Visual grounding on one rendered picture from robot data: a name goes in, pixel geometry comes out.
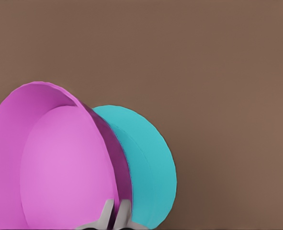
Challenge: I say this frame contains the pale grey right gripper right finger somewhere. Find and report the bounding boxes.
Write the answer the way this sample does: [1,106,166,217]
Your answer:
[113,199,147,230]

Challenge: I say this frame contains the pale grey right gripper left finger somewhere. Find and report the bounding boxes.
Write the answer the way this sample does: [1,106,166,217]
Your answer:
[75,198,115,230]

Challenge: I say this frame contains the pink plate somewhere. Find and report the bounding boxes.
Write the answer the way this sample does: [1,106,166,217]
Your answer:
[0,81,134,230]

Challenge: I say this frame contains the blue plate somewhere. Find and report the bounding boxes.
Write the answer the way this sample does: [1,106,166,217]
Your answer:
[92,104,178,230]

